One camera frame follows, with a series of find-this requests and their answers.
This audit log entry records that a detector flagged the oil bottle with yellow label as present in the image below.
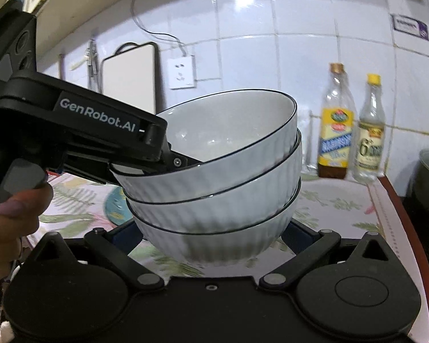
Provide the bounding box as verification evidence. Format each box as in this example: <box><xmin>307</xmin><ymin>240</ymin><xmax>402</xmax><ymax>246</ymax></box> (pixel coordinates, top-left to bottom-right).
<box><xmin>317</xmin><ymin>62</ymin><xmax>355</xmax><ymax>180</ymax></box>

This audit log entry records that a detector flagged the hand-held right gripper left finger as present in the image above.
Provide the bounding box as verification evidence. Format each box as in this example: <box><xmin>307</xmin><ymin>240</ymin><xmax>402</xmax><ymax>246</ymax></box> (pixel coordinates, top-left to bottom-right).
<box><xmin>34</xmin><ymin>219</ymin><xmax>166</xmax><ymax>293</ymax></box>

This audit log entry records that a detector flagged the white ribbed bowl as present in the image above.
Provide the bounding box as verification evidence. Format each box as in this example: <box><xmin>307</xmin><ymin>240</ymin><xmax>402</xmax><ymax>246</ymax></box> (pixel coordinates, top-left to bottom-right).
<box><xmin>126</xmin><ymin>129</ymin><xmax>303</xmax><ymax>237</ymax></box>
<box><xmin>111</xmin><ymin>89</ymin><xmax>298</xmax><ymax>201</ymax></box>
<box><xmin>130</xmin><ymin>179</ymin><xmax>303</xmax><ymax>266</ymax></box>

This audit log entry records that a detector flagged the white wall socket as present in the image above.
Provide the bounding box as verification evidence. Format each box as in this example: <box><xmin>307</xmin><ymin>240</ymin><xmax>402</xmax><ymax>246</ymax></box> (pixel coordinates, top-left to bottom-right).
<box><xmin>167</xmin><ymin>55</ymin><xmax>197</xmax><ymax>90</ymax></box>

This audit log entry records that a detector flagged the white cutting board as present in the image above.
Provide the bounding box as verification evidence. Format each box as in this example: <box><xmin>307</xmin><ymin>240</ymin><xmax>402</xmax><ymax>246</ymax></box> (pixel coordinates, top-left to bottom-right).
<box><xmin>100</xmin><ymin>41</ymin><xmax>160</xmax><ymax>115</ymax></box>

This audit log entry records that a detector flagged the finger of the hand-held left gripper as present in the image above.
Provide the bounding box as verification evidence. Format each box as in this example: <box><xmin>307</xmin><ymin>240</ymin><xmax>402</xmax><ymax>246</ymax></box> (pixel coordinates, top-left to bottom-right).
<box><xmin>160</xmin><ymin>142</ymin><xmax>201</xmax><ymax>168</ymax></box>

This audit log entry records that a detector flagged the teal fried egg plate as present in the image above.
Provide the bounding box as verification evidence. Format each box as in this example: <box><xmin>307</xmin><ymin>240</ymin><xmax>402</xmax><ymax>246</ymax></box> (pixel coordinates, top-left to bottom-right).
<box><xmin>104</xmin><ymin>185</ymin><xmax>131</xmax><ymax>224</ymax></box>

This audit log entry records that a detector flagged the thin wall cable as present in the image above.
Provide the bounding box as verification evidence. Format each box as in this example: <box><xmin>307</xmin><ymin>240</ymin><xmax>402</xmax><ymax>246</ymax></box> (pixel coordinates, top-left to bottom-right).
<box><xmin>130</xmin><ymin>0</ymin><xmax>187</xmax><ymax>58</ymax></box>

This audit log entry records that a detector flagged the clear yellow capped vinegar bottle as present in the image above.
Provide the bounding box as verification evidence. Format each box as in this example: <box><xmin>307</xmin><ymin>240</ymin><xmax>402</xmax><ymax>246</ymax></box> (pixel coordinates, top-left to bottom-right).
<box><xmin>353</xmin><ymin>73</ymin><xmax>386</xmax><ymax>185</ymax></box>

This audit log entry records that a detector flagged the purple white wall sticker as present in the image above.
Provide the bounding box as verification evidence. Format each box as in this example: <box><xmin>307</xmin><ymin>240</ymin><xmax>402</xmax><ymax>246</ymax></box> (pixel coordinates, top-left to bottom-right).
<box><xmin>391</xmin><ymin>13</ymin><xmax>429</xmax><ymax>40</ymax></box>

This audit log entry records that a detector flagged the person's left hand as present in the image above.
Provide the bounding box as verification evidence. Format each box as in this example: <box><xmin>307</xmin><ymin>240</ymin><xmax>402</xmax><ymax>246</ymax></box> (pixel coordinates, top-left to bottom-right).
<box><xmin>0</xmin><ymin>187</ymin><xmax>55</xmax><ymax>280</ymax></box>

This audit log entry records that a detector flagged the hanging metal utensil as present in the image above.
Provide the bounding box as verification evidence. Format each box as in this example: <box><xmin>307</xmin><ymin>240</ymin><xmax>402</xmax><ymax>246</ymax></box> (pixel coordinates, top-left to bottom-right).
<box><xmin>85</xmin><ymin>39</ymin><xmax>98</xmax><ymax>91</ymax></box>

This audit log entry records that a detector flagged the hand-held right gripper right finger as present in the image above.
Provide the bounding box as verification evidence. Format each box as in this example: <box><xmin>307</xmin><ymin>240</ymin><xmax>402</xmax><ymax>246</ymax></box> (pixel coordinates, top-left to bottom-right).
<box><xmin>258</xmin><ymin>219</ymin><xmax>389</xmax><ymax>291</ymax></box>

